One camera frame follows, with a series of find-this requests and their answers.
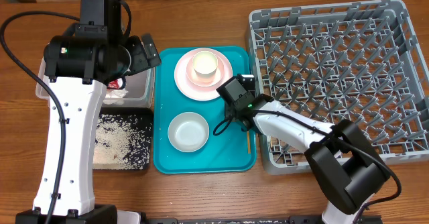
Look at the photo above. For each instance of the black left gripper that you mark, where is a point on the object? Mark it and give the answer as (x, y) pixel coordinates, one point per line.
(141, 60)

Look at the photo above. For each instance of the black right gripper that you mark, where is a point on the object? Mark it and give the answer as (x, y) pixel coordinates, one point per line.
(230, 110)

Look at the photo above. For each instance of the wooden chopstick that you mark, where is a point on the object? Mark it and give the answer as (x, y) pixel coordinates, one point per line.
(248, 143)

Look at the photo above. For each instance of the red foil wrapper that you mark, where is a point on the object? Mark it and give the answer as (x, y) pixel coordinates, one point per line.
(117, 84)

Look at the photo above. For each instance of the large pink plate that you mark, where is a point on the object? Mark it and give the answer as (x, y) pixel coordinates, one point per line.
(193, 91)

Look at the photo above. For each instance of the cream cup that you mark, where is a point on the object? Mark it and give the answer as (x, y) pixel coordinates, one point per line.
(205, 65)

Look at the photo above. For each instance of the white napkin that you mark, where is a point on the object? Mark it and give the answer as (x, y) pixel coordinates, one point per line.
(115, 97)

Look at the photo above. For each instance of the grey bowl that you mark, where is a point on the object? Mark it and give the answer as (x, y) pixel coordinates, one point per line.
(188, 132)

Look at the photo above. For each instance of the white rice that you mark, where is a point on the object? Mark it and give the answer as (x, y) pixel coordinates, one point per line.
(114, 143)

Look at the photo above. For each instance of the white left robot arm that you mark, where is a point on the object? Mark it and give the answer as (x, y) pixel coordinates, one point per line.
(79, 71)

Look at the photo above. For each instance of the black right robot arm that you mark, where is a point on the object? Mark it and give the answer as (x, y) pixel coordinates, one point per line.
(348, 170)

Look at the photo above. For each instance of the clear plastic waste bin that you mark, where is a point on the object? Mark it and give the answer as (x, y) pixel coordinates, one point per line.
(140, 88)

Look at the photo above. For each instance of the black tray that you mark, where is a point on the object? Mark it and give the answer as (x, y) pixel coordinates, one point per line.
(134, 116)

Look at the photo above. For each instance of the grey dish rack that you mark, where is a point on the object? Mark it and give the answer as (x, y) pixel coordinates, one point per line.
(359, 61)

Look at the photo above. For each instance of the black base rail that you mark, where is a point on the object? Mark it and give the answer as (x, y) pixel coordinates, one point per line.
(296, 219)

